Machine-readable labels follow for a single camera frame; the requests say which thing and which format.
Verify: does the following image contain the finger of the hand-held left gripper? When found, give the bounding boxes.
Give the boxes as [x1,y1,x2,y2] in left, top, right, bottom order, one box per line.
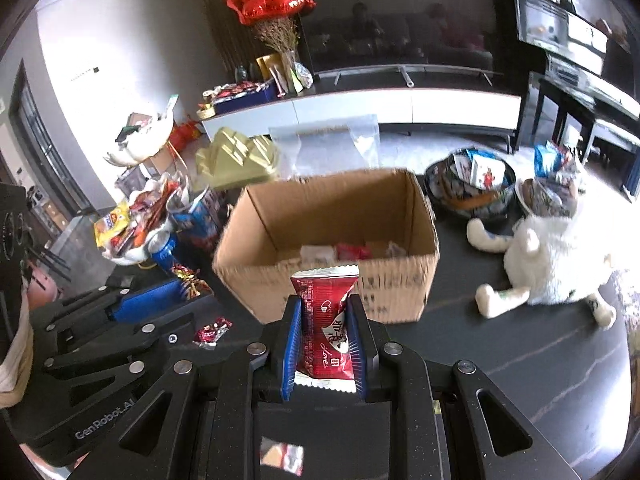
[44,312,198,402]
[30,280,189,334]

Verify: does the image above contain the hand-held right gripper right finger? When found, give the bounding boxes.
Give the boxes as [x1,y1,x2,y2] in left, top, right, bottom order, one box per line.
[346,295,565,480]

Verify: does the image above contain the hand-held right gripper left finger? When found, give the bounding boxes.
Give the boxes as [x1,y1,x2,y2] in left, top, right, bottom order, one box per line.
[67,295,304,480]

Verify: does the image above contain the foil candy packet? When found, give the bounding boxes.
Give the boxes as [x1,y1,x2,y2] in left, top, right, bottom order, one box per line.
[169,263,214,299]

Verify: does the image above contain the brown cardboard box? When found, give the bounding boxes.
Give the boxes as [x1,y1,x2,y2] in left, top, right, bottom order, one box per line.
[212,168,441,325]

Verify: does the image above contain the person's left forearm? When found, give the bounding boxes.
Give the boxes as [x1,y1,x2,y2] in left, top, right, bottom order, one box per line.
[0,319,34,409]

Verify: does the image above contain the large white lotus snack bowl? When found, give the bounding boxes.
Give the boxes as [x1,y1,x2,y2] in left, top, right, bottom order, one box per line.
[102,174,201,266]

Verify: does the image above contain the blue soda can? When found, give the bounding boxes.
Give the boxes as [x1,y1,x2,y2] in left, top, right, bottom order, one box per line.
[149,232,179,271]

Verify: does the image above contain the red wrapped candy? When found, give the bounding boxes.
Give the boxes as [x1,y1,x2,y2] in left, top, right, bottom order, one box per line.
[193,317,233,347]

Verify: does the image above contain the yellow snack bag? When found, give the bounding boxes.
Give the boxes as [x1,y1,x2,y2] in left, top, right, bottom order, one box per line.
[93,199,132,249]

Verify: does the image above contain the small red snack packet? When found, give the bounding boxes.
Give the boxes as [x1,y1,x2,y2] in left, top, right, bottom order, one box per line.
[335,242,374,260]

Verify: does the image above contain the white snack packet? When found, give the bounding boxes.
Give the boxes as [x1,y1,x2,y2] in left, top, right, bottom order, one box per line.
[299,243,336,264]

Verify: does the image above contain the small white lotus bowl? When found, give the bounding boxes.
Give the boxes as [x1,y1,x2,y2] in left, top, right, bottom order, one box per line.
[103,109,176,166]

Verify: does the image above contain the gold mountain-shaped box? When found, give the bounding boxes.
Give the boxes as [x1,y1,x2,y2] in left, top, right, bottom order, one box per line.
[195,127,281,191]

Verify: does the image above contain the red gift bag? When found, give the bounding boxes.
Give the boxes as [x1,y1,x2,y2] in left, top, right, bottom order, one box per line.
[169,119,201,146]

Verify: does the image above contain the black framed glass door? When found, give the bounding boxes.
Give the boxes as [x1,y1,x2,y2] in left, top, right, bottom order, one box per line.
[7,59,81,217]

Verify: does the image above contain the round patterned snack tin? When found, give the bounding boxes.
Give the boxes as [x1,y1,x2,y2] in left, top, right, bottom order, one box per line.
[424,149,517,219]

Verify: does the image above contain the clear plastic bag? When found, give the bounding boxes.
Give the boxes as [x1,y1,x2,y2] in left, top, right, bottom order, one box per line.
[268,114,380,181]

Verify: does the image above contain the white plush sheep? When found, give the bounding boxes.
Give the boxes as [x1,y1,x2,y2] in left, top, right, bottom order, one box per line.
[467,162,619,331]

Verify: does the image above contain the blue snack tray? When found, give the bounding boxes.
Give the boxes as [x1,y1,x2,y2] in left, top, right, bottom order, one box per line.
[202,81,279,115]

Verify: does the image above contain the grey snack bowl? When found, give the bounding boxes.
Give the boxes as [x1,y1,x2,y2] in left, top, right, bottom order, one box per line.
[514,177,581,219]

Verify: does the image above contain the white television cabinet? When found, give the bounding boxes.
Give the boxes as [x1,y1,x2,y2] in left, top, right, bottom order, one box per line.
[197,87,521,146]

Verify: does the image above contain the blue snack bag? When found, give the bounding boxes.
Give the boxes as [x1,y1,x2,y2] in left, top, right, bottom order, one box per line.
[533,140,576,176]

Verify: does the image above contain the dried flower bouquet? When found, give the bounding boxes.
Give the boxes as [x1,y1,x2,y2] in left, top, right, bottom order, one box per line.
[254,17,301,96]

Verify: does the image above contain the black television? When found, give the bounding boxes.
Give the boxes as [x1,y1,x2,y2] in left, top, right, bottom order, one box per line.
[289,0,506,81]

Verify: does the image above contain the black upright piano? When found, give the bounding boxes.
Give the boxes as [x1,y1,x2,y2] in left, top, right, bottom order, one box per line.
[492,0,640,171]

